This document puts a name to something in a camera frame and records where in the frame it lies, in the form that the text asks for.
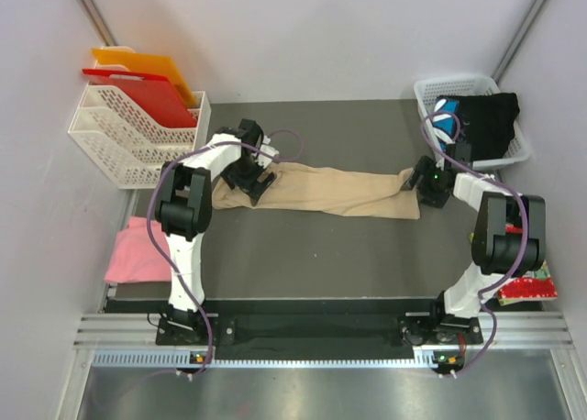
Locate colourful picture book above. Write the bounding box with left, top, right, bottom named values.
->
left=467, top=227, right=559, bottom=306

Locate beige t shirt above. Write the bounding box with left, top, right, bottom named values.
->
left=212, top=162, right=420, bottom=220

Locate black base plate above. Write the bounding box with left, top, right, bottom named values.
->
left=156, top=314, right=482, bottom=352

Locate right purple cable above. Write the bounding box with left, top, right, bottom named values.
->
left=420, top=111, right=530, bottom=378

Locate orange plastic folder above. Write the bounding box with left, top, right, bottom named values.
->
left=92, top=47, right=198, bottom=108

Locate white perforated file organizer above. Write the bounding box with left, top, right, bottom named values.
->
left=68, top=85, right=212, bottom=190

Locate pink folded t shirt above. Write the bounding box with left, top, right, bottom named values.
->
left=104, top=216, right=172, bottom=284

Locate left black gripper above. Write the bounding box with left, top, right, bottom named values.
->
left=220, top=156, right=274, bottom=205

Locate black t shirt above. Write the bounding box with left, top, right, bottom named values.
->
left=433, top=93, right=520, bottom=161

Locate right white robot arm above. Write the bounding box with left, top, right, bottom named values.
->
left=398, top=156, right=546, bottom=346

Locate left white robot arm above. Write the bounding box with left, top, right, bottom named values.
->
left=152, top=119, right=279, bottom=346

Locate white mesh laundry basket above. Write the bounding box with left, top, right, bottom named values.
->
left=414, top=75, right=531, bottom=172

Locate red plastic folder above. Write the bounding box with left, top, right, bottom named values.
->
left=82, top=68, right=196, bottom=128

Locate purple cable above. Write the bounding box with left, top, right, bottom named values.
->
left=145, top=128, right=305, bottom=378
left=420, top=111, right=530, bottom=378

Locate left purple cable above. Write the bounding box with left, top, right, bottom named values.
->
left=145, top=128, right=305, bottom=378

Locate white slotted cable duct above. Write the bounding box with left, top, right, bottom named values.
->
left=92, top=349, right=438, bottom=370

